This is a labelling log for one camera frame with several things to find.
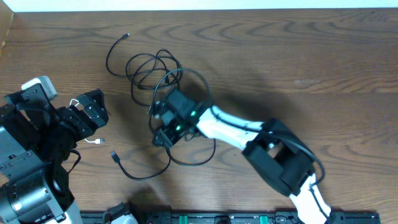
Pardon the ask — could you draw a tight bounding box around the white cable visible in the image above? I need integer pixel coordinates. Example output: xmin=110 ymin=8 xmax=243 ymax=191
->
xmin=68 ymin=98 xmax=106 ymax=146

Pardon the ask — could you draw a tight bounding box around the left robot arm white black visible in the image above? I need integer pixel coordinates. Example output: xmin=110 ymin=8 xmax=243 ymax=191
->
xmin=1 ymin=84 xmax=109 ymax=223

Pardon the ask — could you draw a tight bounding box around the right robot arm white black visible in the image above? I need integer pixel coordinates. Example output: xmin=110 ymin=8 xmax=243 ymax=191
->
xmin=151 ymin=102 xmax=331 ymax=223

